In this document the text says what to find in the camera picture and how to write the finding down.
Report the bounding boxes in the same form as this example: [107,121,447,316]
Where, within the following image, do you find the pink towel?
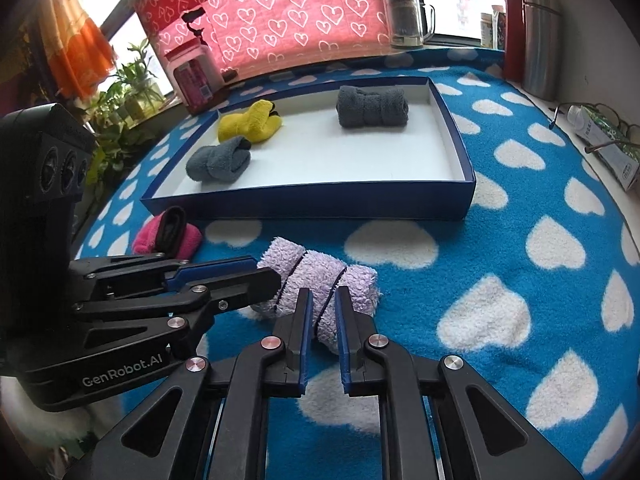
[132,206,203,260]

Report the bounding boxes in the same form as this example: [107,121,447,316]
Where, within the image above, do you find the dark grey towel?
[336,86,409,129]

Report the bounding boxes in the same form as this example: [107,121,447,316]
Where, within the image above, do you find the left hand white glove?
[1,376,124,458]

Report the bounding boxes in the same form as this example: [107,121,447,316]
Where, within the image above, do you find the pink lidded plastic jar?
[166,38,224,115]

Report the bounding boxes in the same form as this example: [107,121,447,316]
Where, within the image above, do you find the yellow towel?
[218,100,282,143]

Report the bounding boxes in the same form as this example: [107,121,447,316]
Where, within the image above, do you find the green potted plants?
[81,39,166,198]

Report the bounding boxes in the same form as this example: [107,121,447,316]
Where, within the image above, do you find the lilac towel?
[252,237,381,353]

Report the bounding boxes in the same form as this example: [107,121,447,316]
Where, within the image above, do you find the glass jar black lid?
[383,0,436,49]

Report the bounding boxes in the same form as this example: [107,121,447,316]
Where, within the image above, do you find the black phone stand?
[181,6,207,46]

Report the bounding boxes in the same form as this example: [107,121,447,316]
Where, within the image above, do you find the red heart pattern cloth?
[134,0,390,78]

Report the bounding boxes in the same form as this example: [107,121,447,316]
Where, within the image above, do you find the teal grey towel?
[186,136,252,183]

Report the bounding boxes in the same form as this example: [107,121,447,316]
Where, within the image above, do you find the white green packet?
[566,105,639,191]

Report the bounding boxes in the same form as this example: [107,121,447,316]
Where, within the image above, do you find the steel thermos flask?
[522,0,562,101]

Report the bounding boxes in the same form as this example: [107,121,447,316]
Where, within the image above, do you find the blue white shallow box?
[141,74,476,221]

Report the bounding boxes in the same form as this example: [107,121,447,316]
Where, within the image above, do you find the eyeglasses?
[548,102,639,158]

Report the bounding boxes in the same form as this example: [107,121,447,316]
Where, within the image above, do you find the orange hanging cloth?
[37,0,115,101]

